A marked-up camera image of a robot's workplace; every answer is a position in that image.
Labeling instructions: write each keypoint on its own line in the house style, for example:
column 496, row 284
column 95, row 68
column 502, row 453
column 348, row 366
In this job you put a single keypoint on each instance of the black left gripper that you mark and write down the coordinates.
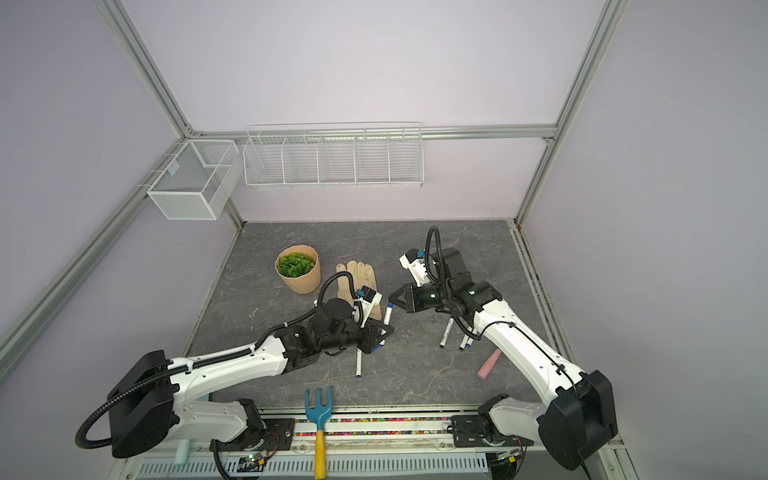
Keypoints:
column 370, row 338

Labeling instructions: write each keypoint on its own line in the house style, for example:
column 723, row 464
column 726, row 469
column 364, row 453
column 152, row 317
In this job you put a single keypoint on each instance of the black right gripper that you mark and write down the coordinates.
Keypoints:
column 413, row 296

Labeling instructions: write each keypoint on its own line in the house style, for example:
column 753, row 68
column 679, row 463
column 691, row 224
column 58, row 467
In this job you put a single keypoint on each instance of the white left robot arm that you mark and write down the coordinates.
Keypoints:
column 159, row 398

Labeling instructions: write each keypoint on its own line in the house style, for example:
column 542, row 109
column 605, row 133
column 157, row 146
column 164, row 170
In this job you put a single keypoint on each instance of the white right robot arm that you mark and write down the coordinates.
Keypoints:
column 575, row 414

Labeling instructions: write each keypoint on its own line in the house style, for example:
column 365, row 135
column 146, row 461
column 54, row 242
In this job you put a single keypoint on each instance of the beige work glove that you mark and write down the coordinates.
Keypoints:
column 363, row 275

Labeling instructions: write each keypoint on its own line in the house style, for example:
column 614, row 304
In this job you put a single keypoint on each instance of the tan pot with green plant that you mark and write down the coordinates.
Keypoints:
column 299, row 267

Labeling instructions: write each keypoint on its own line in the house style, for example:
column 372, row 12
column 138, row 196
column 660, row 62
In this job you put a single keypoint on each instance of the teal yellow garden fork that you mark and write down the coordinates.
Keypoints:
column 319, row 413

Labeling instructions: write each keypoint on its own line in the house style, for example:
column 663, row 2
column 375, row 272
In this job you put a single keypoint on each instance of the small white mesh basket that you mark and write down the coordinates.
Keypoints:
column 198, row 181

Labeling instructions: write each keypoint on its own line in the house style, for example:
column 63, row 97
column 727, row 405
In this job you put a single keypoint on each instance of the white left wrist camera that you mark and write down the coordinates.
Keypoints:
column 367, row 302

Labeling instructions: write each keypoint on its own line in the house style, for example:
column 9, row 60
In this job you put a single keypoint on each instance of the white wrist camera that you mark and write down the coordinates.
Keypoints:
column 367, row 302
column 413, row 261

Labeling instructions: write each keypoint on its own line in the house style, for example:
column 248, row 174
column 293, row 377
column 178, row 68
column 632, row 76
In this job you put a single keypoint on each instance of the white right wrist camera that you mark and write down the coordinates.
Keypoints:
column 413, row 261

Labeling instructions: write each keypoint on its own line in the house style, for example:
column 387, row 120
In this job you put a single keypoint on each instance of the long white wire basket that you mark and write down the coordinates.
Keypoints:
column 334, row 154

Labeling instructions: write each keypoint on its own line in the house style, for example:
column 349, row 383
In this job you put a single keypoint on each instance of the light teal tool handle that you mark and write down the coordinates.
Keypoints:
column 182, row 453

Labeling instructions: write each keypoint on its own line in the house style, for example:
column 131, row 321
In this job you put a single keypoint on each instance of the aluminium cage frame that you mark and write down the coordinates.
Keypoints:
column 30, row 327

